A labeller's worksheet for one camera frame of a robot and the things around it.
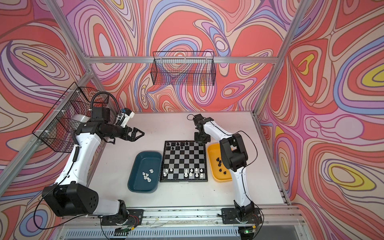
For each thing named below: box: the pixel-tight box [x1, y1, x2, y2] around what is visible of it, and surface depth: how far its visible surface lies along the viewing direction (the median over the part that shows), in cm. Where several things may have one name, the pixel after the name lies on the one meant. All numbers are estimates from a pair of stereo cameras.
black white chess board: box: [159, 140, 208, 183], surface depth 93 cm
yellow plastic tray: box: [207, 142, 232, 182], surface depth 90 cm
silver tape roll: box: [71, 114, 91, 123], surface depth 75 cm
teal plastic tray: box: [127, 151, 163, 194], surface depth 88 cm
